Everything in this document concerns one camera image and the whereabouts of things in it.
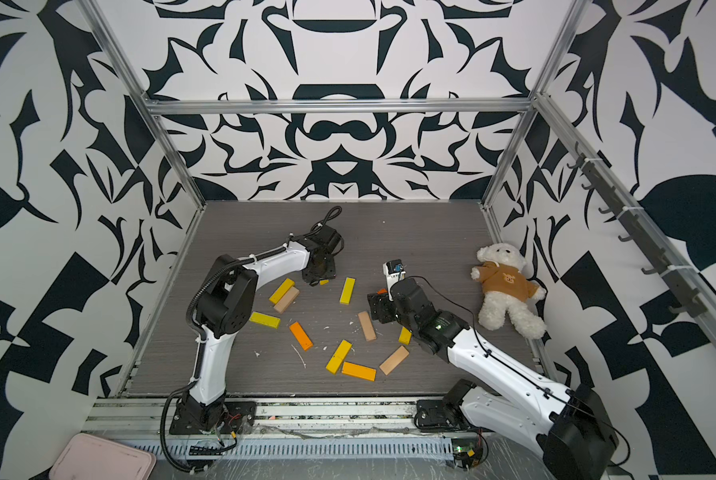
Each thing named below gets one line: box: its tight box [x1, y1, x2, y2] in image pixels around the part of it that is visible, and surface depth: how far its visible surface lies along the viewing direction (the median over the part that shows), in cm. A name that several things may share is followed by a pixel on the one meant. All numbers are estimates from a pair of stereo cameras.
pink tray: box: [49, 433, 157, 480], surface depth 69 cm
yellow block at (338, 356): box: [325, 339, 353, 375], surface depth 85 cm
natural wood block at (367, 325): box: [358, 311, 377, 342], surface depth 90 cm
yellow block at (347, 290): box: [339, 276, 357, 305], surface depth 98 cm
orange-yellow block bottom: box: [341, 361, 377, 382], surface depth 83 cm
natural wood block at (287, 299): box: [273, 286, 300, 314], surface depth 95 cm
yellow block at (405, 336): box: [398, 326, 413, 345], surface depth 88 cm
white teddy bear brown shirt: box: [470, 242, 547, 339], surface depth 91 cm
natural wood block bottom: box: [379, 345, 410, 376], surface depth 84 cm
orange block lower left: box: [289, 321, 314, 351], surface depth 89 cm
